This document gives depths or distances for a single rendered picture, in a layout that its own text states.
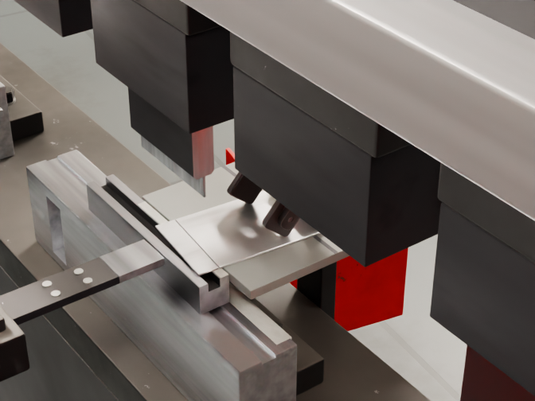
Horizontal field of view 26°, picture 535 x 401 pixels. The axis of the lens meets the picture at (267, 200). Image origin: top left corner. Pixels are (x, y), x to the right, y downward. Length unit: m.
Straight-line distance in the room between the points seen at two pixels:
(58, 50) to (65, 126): 2.21
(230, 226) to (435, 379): 1.40
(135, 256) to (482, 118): 0.76
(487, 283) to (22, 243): 0.74
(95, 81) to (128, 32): 2.60
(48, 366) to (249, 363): 0.39
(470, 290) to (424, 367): 1.79
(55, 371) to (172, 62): 0.53
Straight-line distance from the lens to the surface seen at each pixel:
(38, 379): 1.35
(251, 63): 0.75
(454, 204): 0.63
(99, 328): 1.15
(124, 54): 0.91
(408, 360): 2.44
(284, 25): 0.33
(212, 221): 1.06
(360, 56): 0.30
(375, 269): 1.43
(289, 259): 1.01
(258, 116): 0.76
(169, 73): 0.85
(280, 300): 1.17
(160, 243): 1.04
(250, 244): 1.03
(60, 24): 1.00
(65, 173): 1.21
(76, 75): 3.53
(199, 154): 0.93
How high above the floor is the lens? 1.60
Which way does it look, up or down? 34 degrees down
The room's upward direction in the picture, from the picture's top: straight up
